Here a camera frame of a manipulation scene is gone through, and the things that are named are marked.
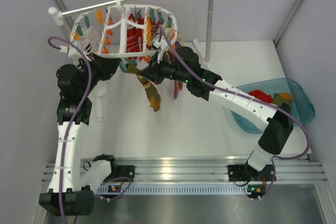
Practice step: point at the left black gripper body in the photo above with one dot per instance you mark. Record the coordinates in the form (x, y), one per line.
(98, 71)

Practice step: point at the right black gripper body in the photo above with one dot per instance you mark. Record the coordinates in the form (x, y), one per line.
(169, 70)

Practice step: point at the olive orange striped sock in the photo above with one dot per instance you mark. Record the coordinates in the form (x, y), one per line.
(150, 90)

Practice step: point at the white oval clip hanger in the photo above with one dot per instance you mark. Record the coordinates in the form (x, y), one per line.
(114, 21)

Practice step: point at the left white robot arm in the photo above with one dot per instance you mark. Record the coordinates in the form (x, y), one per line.
(69, 140)

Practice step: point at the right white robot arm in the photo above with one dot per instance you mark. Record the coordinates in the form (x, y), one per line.
(275, 122)

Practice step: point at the white black striped hanging sock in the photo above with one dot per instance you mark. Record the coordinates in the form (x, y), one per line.
(90, 40)

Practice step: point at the red patterned hanging sock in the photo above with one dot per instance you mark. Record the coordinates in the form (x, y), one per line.
(134, 35)

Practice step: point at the cream hanging sock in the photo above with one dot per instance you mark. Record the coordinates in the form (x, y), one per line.
(174, 36)

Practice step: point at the red sock in basin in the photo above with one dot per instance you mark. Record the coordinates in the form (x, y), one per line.
(260, 95)

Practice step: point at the blue plastic basin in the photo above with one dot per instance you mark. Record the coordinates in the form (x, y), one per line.
(283, 90)

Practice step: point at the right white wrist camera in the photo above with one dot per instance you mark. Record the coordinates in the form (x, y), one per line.
(161, 47)

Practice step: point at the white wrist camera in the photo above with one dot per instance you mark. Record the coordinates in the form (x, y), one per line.
(72, 52)
(161, 47)

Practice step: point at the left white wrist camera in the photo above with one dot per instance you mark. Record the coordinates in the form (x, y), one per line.
(72, 52)

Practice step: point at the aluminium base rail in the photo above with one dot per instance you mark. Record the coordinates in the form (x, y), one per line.
(197, 176)

